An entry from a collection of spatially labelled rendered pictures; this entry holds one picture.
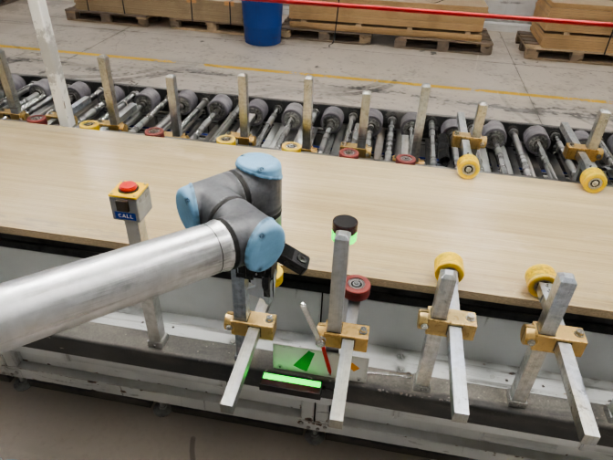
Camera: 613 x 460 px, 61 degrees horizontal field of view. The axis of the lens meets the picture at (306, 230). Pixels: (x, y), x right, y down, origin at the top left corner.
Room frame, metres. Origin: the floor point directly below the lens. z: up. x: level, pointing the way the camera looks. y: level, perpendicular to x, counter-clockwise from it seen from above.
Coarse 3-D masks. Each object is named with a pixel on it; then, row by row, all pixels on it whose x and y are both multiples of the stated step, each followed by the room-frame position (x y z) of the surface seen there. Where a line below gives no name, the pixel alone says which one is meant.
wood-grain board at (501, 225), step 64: (0, 128) 2.01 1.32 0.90; (64, 128) 2.04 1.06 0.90; (0, 192) 1.50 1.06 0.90; (64, 192) 1.52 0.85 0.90; (320, 192) 1.59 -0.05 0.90; (384, 192) 1.60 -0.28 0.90; (448, 192) 1.62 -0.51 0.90; (512, 192) 1.64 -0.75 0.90; (576, 192) 1.65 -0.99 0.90; (320, 256) 1.21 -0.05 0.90; (384, 256) 1.22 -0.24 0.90; (512, 256) 1.25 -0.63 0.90; (576, 256) 1.26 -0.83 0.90
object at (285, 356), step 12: (276, 348) 0.95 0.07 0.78; (288, 348) 0.95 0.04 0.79; (300, 348) 0.94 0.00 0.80; (276, 360) 0.95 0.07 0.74; (288, 360) 0.95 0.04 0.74; (312, 360) 0.94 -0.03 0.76; (324, 360) 0.93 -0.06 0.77; (336, 360) 0.93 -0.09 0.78; (360, 360) 0.92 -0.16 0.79; (312, 372) 0.94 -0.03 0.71; (324, 372) 0.93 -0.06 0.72; (336, 372) 0.93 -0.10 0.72; (360, 372) 0.92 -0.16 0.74
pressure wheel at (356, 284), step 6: (348, 276) 1.12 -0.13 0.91; (354, 276) 1.12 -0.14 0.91; (360, 276) 1.12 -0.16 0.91; (348, 282) 1.10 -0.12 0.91; (354, 282) 1.09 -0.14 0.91; (360, 282) 1.10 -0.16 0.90; (366, 282) 1.10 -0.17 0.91; (348, 288) 1.07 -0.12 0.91; (354, 288) 1.07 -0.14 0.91; (360, 288) 1.07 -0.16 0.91; (366, 288) 1.07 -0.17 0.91; (348, 294) 1.06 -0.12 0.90; (354, 294) 1.05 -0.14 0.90; (360, 294) 1.05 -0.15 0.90; (366, 294) 1.06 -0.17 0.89; (354, 300) 1.05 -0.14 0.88; (360, 300) 1.05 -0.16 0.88
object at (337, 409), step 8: (352, 304) 1.05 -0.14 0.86; (352, 312) 1.02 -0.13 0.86; (352, 320) 0.99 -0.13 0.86; (344, 344) 0.91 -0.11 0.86; (352, 344) 0.91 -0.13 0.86; (344, 352) 0.88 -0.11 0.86; (352, 352) 0.89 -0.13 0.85; (344, 360) 0.86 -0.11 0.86; (344, 368) 0.83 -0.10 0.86; (344, 376) 0.80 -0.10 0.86; (336, 384) 0.78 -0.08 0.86; (344, 384) 0.78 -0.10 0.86; (336, 392) 0.76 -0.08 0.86; (344, 392) 0.76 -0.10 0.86; (336, 400) 0.74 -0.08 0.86; (344, 400) 0.74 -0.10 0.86; (336, 408) 0.72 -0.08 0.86; (344, 408) 0.72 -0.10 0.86; (336, 416) 0.69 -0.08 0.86; (328, 424) 0.69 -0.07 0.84; (336, 424) 0.68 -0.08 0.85
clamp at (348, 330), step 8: (320, 328) 0.95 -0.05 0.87; (344, 328) 0.95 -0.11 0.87; (352, 328) 0.95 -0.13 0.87; (368, 328) 0.96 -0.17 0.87; (328, 336) 0.93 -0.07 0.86; (336, 336) 0.93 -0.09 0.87; (344, 336) 0.93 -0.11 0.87; (352, 336) 0.93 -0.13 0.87; (360, 336) 0.93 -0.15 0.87; (368, 336) 0.93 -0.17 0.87; (328, 344) 0.93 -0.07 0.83; (336, 344) 0.93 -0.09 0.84; (360, 344) 0.92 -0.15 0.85
